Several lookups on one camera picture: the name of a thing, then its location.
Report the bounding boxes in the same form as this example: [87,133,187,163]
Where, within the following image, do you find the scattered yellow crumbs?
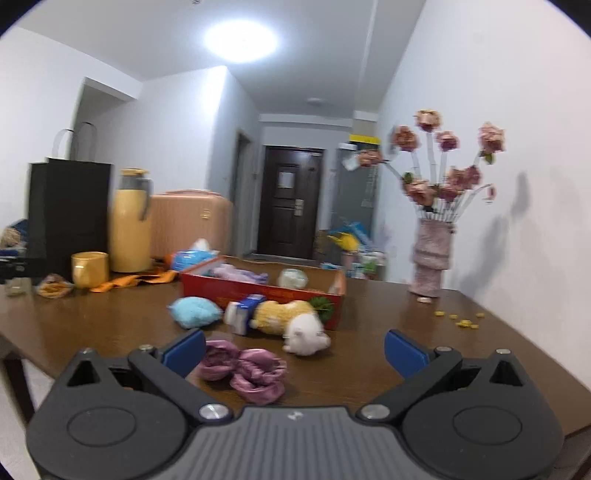
[433,311,485,329]

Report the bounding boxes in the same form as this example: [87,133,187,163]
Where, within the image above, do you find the pink ceramic vase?
[409,218,455,298]

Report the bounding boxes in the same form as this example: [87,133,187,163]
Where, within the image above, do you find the lavender drawstring pouch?
[210,263,245,280]

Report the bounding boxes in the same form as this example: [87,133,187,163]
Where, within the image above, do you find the wire storage cart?
[360,249,389,280]

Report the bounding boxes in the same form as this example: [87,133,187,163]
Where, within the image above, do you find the yellow watering can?
[328,231,361,252]

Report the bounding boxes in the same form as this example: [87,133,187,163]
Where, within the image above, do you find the dried pink roses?
[355,109,506,222]

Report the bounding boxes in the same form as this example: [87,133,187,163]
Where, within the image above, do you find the interior room door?
[233,131,254,217]

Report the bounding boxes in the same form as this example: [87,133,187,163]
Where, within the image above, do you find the teal fuzzy plush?
[167,296,223,329]

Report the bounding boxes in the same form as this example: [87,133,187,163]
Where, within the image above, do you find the round ceiling light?
[205,21,278,63]

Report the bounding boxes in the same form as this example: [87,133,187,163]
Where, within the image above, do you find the pink suitcase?
[148,189,234,261]

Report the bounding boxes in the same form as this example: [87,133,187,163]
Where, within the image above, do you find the red cardboard box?
[179,255,347,330]

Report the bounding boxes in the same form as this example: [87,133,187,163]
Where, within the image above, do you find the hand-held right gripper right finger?
[358,330,532,422]

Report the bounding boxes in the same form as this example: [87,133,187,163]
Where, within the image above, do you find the dark brown door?
[257,145,325,259]

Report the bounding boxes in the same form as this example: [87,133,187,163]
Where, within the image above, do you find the blue plastic bag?
[342,222,372,245]

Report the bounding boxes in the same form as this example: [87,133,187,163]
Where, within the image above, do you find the grey refrigerator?
[330,148,380,232]

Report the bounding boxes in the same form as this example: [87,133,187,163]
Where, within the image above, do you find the orange strap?
[90,270,178,294]

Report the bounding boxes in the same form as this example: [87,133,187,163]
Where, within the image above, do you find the iridescent white pouf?
[277,268,309,289]

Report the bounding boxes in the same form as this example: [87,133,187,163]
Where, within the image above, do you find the yellow and white plush toy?
[224,294,332,357]

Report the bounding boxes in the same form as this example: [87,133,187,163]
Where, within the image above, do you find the black paper bag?
[27,122,114,282]

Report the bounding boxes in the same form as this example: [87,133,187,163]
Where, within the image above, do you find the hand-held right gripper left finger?
[58,329,232,423]

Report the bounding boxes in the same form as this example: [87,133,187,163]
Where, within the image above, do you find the yellow mug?
[71,251,110,289]

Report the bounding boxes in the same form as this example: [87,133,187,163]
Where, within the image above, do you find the yellow thermos jug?
[109,168,154,273]

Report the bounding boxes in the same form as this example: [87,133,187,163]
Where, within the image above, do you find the snack packet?
[36,274,75,298]

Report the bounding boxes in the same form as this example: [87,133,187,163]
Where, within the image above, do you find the blue tissue box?
[168,239,220,271]

